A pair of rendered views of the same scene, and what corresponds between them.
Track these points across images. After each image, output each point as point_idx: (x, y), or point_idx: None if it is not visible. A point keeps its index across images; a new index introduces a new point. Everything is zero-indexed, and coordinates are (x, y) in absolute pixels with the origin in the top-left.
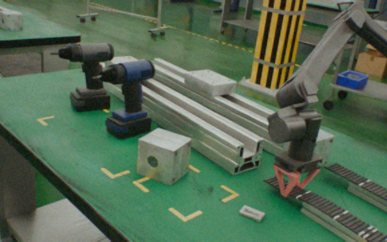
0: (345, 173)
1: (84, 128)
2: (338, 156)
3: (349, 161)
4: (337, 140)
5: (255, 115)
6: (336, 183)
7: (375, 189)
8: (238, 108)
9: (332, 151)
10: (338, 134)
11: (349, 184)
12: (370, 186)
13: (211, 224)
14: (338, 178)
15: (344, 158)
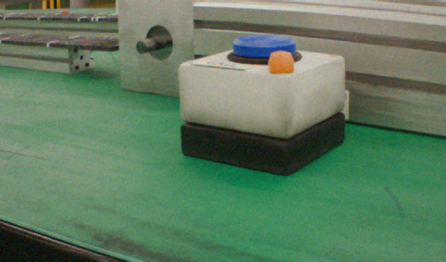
0: (98, 40)
1: None
2: (70, 112)
3: (40, 109)
4: (28, 162)
5: (380, 3)
6: (112, 70)
7: (51, 37)
8: None
9: (79, 122)
10: None
11: (93, 51)
12: (57, 38)
13: None
14: (101, 77)
15: (52, 111)
